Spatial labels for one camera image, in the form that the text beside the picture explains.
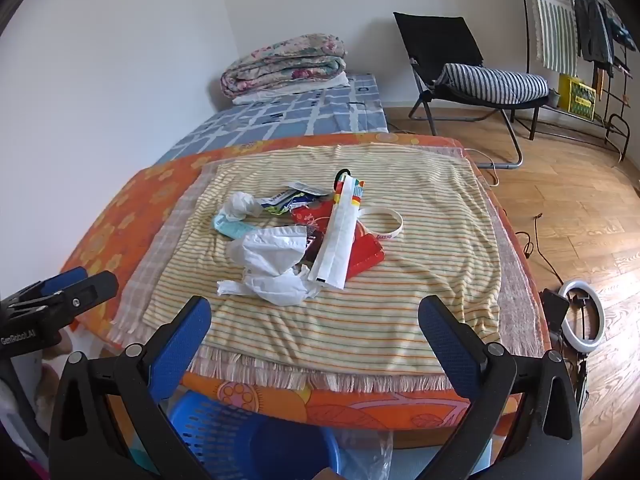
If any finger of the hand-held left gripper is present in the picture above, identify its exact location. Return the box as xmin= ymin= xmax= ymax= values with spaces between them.
xmin=0 ymin=266 xmax=90 ymax=311
xmin=30 ymin=270 xmax=120 ymax=322

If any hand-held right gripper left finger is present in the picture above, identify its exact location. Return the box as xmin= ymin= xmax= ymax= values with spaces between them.
xmin=48 ymin=296 xmax=212 ymax=480

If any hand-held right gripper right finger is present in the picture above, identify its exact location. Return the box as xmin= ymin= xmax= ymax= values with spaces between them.
xmin=418 ymin=295 xmax=583 ymax=480

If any light blue packet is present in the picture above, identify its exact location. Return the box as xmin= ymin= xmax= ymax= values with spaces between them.
xmin=212 ymin=212 xmax=258 ymax=241

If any white plastic bag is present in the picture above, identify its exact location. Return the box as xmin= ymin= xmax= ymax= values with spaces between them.
xmin=216 ymin=225 xmax=326 ymax=307

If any white wristband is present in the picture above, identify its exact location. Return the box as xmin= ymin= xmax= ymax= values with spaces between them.
xmin=359 ymin=206 xmax=405 ymax=241

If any white tissue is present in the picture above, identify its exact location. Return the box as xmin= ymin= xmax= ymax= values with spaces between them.
xmin=221 ymin=191 xmax=262 ymax=222

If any long white paper bag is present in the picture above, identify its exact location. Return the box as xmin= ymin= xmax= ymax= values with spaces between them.
xmin=309 ymin=177 xmax=367 ymax=291

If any brown chocolate bar wrapper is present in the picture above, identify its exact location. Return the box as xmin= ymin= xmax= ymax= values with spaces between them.
xmin=300 ymin=225 xmax=323 ymax=263

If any blue plastic basket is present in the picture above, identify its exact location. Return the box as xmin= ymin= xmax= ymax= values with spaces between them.
xmin=167 ymin=391 xmax=343 ymax=480

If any black light stand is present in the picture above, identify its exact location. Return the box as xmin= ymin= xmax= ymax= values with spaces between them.
xmin=540 ymin=287 xmax=588 ymax=411

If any red paper box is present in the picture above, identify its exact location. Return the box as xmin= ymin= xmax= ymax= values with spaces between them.
xmin=290 ymin=200 xmax=386 ymax=281

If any clear plastic bag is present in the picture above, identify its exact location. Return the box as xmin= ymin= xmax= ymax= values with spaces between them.
xmin=330 ymin=427 xmax=493 ymax=480

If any green and blue snack wrapper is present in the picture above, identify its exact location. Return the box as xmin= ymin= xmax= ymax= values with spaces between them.
xmin=260 ymin=187 xmax=331 ymax=217

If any white label paper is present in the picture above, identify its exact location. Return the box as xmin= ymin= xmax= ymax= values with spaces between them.
xmin=281 ymin=180 xmax=331 ymax=196

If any blue plaid bed sheet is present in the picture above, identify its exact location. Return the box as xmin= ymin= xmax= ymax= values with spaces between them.
xmin=150 ymin=72 xmax=390 ymax=166

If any striped cushion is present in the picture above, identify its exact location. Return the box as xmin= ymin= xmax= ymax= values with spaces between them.
xmin=437 ymin=63 xmax=550 ymax=106

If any folded white sheet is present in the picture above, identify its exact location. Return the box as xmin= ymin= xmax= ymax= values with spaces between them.
xmin=232 ymin=72 xmax=351 ymax=106

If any yellow crate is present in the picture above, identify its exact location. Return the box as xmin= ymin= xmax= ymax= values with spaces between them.
xmin=558 ymin=73 xmax=598 ymax=122

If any folded floral quilt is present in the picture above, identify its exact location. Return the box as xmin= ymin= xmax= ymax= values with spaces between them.
xmin=221 ymin=33 xmax=348 ymax=99

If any black metal clothes rack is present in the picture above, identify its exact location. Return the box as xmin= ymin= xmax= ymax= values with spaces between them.
xmin=512 ymin=0 xmax=640 ymax=163

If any black folding chair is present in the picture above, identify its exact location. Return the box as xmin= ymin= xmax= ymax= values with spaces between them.
xmin=393 ymin=11 xmax=551 ymax=167

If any dark hanging jacket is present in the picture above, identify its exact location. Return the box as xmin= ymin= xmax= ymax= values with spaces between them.
xmin=574 ymin=0 xmax=616 ymax=73

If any blue denim garment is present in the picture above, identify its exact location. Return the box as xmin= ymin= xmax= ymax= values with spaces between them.
xmin=607 ymin=7 xmax=638 ymax=53

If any white ring light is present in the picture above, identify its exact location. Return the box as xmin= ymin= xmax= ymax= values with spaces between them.
xmin=557 ymin=280 xmax=606 ymax=356

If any black cable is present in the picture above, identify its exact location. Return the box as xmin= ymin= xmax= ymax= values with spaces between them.
xmin=515 ymin=214 xmax=566 ymax=281

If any white cable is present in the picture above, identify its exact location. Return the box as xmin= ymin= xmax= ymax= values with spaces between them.
xmin=467 ymin=149 xmax=501 ymax=187

